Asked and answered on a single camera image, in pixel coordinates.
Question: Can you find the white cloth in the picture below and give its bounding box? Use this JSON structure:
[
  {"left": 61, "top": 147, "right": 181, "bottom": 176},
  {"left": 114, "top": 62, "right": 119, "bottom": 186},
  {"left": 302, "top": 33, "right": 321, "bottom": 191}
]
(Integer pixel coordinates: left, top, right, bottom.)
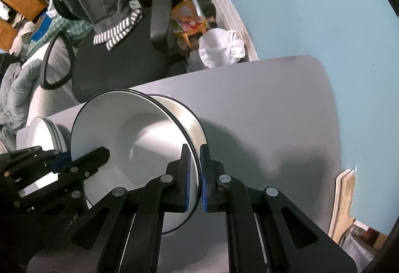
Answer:
[{"left": 9, "top": 22, "right": 35, "bottom": 56}]

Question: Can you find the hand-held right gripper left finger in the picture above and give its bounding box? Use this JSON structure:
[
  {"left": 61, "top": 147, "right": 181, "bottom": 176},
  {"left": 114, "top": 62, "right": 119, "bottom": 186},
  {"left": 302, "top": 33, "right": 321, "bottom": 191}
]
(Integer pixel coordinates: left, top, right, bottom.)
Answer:
[{"left": 27, "top": 144, "right": 191, "bottom": 273}]

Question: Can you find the green patterned cloth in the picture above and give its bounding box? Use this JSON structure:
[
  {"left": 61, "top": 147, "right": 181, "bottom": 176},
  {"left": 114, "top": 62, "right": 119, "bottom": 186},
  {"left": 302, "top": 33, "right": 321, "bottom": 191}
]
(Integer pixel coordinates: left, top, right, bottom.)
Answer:
[{"left": 26, "top": 16, "right": 94, "bottom": 57}]

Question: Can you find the grey duvet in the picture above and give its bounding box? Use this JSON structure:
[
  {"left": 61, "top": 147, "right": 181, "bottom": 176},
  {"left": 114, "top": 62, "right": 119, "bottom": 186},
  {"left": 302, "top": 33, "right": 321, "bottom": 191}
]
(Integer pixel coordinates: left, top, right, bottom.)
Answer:
[{"left": 0, "top": 58, "right": 42, "bottom": 149}]

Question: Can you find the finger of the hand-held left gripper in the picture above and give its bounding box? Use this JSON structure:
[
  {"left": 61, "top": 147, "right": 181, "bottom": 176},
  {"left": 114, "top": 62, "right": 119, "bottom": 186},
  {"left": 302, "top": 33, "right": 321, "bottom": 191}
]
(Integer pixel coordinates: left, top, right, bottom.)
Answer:
[
  {"left": 0, "top": 146, "right": 67, "bottom": 186},
  {"left": 61, "top": 147, "right": 110, "bottom": 182}
]

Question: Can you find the black office chair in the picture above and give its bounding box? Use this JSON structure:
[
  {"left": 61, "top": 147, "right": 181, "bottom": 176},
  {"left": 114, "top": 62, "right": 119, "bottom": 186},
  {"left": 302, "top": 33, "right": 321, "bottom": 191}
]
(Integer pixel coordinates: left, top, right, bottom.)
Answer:
[{"left": 40, "top": 0, "right": 175, "bottom": 104}]

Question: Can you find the white plate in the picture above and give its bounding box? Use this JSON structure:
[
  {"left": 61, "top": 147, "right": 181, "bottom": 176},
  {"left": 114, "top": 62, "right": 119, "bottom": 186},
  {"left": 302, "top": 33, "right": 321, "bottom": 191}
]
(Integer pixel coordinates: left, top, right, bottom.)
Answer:
[
  {"left": 45, "top": 119, "right": 68, "bottom": 153},
  {"left": 26, "top": 117, "right": 58, "bottom": 152}
]

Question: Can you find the white plastic bag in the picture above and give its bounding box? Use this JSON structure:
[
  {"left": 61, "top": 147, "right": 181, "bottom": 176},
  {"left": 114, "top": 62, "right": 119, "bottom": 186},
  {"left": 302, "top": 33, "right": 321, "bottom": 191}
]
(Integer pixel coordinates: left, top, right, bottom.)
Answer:
[{"left": 199, "top": 28, "right": 247, "bottom": 69}]

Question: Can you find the wooden board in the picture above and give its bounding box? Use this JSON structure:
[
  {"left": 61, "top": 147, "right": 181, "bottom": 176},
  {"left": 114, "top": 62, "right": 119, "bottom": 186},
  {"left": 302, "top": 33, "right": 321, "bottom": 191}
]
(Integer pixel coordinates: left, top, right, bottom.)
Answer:
[{"left": 329, "top": 169, "right": 356, "bottom": 242}]

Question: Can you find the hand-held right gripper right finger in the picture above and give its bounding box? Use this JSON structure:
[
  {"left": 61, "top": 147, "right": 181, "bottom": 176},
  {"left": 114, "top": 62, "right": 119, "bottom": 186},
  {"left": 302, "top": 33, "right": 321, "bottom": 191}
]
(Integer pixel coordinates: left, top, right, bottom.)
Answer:
[{"left": 199, "top": 144, "right": 357, "bottom": 273}]

